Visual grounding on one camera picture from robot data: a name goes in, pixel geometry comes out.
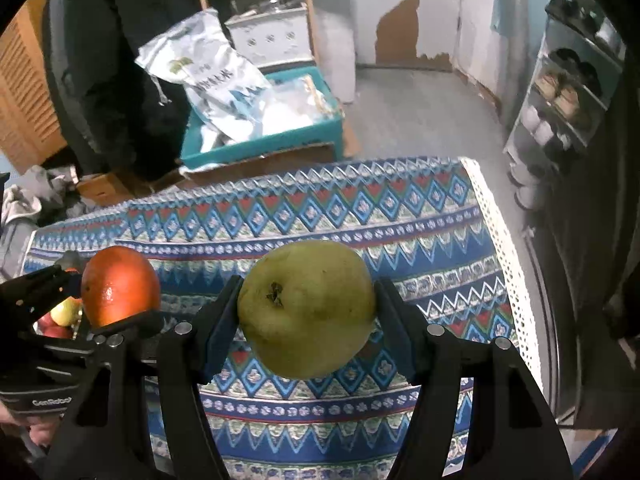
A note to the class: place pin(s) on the large orange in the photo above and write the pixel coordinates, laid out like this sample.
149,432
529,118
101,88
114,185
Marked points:
117,283

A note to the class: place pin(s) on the white rice bag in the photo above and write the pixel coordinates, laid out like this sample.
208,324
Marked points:
225,90

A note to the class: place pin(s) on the shoe rack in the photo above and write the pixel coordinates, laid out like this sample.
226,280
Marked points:
577,68

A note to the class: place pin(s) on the patterned blue tablecloth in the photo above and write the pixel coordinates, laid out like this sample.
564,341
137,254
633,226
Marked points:
431,225

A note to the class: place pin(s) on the cardboard box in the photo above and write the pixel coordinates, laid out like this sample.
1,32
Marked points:
272,163

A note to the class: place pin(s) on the small wooden box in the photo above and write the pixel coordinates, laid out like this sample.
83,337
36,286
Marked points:
104,189

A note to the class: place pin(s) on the wooden louvered door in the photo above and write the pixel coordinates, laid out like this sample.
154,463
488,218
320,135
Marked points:
30,131

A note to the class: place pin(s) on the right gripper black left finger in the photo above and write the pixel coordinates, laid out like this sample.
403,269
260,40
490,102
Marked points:
104,432

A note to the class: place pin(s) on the clear plastic bag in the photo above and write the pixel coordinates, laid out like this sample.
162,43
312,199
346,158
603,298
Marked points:
293,104

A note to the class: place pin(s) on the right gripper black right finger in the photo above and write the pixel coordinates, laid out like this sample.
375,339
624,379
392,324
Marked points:
512,435

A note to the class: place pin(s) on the white patterned box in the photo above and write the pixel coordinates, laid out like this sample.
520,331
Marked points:
272,38

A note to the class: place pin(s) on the black jacket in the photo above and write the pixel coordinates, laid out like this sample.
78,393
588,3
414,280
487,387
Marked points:
113,115

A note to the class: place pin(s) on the yellow-green pear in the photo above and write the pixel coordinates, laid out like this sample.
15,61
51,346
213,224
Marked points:
307,308

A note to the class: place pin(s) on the teal storage bin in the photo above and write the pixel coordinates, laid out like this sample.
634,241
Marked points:
201,146

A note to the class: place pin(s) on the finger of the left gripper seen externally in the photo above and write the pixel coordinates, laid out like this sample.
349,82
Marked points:
24,300

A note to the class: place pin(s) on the grey clothes pile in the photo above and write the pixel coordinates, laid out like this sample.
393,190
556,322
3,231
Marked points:
38,198

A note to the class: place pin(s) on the person's left hand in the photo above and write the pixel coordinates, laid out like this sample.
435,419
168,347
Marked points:
40,430

